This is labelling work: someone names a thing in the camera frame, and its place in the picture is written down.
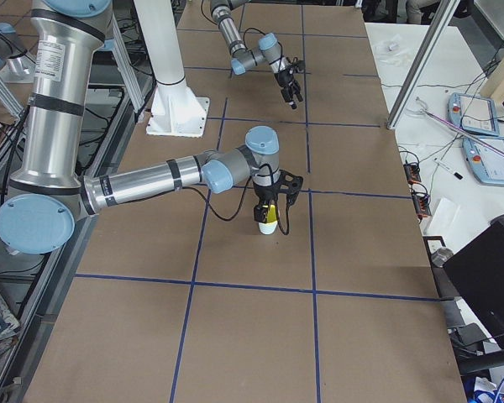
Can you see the light green plastic cup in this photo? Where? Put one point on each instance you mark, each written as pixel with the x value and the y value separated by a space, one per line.
pixel 267 228

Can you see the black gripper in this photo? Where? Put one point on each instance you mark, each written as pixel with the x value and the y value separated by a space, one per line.
pixel 265 194
pixel 285 78

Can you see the black monitor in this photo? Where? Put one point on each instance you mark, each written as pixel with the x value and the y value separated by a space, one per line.
pixel 477 273

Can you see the aluminium frame strut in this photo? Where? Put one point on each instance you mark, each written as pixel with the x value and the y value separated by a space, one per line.
pixel 114 42

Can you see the crumpled white plastic wrap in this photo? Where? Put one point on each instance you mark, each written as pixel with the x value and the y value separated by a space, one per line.
pixel 393 51

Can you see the teach pendant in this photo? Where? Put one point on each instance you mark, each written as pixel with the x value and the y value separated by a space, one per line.
pixel 473 114
pixel 486 165

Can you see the black marker pen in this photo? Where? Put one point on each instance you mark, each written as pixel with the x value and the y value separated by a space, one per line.
pixel 449 169

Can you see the yellow plastic cup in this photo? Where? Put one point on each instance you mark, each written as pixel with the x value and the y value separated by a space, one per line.
pixel 271 216

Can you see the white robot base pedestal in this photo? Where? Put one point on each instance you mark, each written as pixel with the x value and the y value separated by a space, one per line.
pixel 175 110

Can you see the white paper sheet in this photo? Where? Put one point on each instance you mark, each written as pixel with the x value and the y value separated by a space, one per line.
pixel 442 218

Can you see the near teach pendant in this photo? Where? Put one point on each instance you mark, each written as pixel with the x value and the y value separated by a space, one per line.
pixel 486 165

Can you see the aluminium frame post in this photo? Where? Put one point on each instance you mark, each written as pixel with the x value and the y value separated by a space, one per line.
pixel 440 22

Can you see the far teach pendant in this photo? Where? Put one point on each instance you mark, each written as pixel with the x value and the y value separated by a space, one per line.
pixel 473 114

